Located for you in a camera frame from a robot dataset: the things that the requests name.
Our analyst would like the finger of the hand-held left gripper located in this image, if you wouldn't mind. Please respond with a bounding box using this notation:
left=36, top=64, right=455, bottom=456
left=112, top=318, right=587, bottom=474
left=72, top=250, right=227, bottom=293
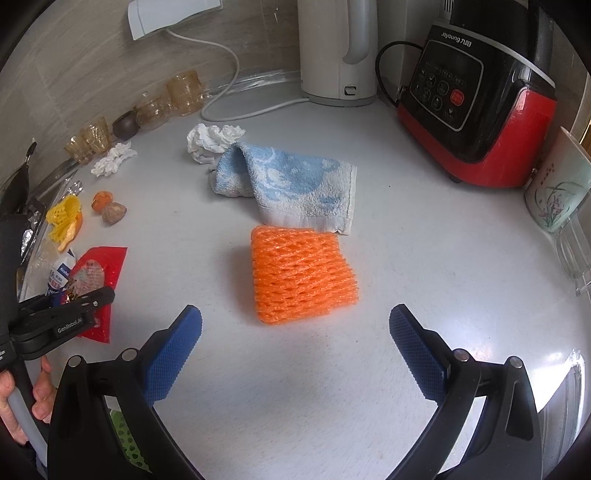
left=9, top=286, right=116, bottom=358

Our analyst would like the white electric kettle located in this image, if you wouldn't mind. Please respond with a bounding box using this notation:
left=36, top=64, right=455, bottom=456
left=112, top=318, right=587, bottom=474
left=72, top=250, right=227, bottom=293
left=297, top=0, right=378, bottom=108

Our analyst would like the clear glass pitcher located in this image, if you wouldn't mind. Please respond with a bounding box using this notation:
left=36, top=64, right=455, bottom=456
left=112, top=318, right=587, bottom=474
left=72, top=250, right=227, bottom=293
left=556, top=217, right=591, bottom=296

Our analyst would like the person's left hand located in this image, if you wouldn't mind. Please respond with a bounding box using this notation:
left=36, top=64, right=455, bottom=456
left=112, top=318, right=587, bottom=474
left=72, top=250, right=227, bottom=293
left=0, top=357, right=57, bottom=445

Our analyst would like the stainless steel sink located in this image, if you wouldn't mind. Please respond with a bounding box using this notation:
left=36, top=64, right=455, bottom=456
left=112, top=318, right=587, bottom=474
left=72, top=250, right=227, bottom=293
left=0, top=157, right=81, bottom=217

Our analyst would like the orange foam fruit net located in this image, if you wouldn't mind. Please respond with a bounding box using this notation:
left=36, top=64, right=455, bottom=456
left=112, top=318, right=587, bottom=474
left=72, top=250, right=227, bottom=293
left=250, top=225, right=359, bottom=326

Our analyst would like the white blue small packet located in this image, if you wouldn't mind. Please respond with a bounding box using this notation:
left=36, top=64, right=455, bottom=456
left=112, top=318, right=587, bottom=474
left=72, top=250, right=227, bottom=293
left=46, top=249, right=77, bottom=296

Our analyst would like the white power cable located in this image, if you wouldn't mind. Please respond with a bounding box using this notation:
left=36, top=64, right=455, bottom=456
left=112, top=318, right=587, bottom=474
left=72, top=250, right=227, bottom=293
left=165, top=28, right=308, bottom=121

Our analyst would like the amber glass teapot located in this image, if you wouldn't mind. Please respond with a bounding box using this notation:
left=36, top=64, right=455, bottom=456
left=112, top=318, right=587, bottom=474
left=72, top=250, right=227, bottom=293
left=134, top=91, right=174, bottom=130

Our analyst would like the brown taro root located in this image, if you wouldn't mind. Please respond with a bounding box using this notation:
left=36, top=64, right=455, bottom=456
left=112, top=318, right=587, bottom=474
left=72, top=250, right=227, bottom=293
left=102, top=202, right=129, bottom=227

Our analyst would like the flower print ceramic mug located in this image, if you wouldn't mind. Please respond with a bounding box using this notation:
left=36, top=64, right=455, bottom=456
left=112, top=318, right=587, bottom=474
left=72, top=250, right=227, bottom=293
left=524, top=126, right=591, bottom=234

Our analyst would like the green plastic basket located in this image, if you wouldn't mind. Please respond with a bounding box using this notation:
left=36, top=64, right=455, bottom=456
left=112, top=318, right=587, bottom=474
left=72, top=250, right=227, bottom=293
left=108, top=408, right=153, bottom=476

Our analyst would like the brown ceramic cup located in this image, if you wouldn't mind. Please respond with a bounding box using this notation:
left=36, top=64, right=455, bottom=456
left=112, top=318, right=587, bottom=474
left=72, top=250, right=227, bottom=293
left=112, top=111, right=138, bottom=140

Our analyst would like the amber ribbed glass cup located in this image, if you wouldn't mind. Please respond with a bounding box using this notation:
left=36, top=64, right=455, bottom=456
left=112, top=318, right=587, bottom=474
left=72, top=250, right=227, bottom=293
left=166, top=70, right=205, bottom=116

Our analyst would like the black power cable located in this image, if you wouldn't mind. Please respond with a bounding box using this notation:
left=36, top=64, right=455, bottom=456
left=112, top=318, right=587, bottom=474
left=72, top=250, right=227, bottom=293
left=375, top=41, right=416, bottom=109

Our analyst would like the large crumpled white tissue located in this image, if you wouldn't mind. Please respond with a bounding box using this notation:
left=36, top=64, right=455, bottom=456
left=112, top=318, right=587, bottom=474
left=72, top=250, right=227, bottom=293
left=187, top=124, right=247, bottom=165

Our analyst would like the white power strip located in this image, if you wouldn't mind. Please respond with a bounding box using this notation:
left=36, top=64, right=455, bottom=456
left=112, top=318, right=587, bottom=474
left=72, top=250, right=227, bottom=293
left=127, top=0, right=225, bottom=41

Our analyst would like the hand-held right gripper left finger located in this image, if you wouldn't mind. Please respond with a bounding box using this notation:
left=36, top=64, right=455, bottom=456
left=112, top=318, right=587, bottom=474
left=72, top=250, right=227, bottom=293
left=47, top=305, right=204, bottom=480

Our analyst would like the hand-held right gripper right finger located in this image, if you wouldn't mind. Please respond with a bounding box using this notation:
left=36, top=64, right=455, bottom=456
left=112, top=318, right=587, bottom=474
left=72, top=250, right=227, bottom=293
left=389, top=304, right=542, bottom=480

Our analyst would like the red snack packet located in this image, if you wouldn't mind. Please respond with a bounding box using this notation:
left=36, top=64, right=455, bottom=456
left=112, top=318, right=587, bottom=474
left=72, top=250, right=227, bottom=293
left=65, top=246, right=129, bottom=343

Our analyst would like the blue white towel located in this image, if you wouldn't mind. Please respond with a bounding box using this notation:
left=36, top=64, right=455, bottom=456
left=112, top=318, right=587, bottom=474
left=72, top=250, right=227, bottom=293
left=208, top=142, right=358, bottom=237

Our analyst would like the flat orange peel piece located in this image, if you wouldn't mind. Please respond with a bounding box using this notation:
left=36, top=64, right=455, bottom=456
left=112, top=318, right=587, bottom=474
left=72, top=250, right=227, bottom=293
left=58, top=210, right=85, bottom=252

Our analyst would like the small crumpled white tissue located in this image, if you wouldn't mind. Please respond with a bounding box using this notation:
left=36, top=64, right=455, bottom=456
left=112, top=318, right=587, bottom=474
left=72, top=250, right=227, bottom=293
left=91, top=142, right=138, bottom=177

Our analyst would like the yellow foam fruit net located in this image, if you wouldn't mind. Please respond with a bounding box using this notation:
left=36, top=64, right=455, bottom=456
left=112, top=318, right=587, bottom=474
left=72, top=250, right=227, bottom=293
left=46, top=195, right=81, bottom=244

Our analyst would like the red black blender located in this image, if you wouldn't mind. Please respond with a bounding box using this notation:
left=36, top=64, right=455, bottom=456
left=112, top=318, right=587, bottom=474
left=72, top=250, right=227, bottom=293
left=397, top=0, right=558, bottom=189

